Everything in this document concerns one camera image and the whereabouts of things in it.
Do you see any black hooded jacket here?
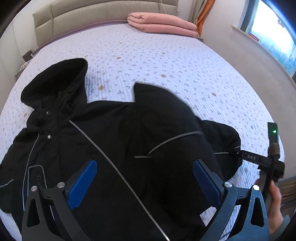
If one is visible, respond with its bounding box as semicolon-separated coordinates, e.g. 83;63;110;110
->
1;58;242;240

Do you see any person's right hand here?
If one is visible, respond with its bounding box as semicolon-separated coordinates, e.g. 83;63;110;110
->
267;180;283;235

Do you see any floral quilted bed cover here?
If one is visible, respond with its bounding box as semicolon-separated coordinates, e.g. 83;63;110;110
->
0;20;282;241

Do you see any bedside nightstand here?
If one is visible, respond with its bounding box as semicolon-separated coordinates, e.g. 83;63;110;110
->
15;50;34;80

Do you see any orange curtain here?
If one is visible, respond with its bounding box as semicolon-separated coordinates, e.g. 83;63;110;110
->
197;0;215;37

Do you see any folded pink blanket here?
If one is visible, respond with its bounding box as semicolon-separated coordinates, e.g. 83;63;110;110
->
127;12;199;37

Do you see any beige padded headboard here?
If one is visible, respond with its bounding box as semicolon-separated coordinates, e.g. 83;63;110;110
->
33;0;179;47

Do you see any window with dark frame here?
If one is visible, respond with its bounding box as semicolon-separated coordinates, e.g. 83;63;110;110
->
240;1;295;77

